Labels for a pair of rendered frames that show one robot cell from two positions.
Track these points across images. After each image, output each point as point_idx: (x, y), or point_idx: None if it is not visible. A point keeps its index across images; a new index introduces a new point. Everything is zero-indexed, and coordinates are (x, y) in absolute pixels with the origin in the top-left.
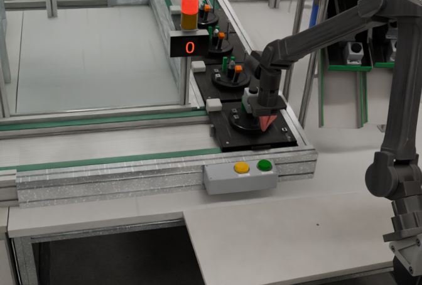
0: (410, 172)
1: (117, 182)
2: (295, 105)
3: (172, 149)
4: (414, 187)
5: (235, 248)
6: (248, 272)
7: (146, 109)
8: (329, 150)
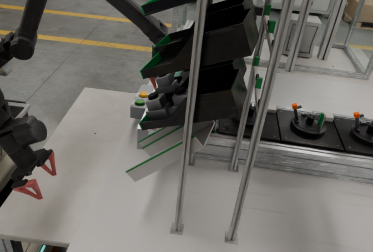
0: (15, 37)
1: None
2: (237, 179)
3: None
4: (6, 38)
5: (104, 100)
6: (86, 99)
7: None
8: (163, 171)
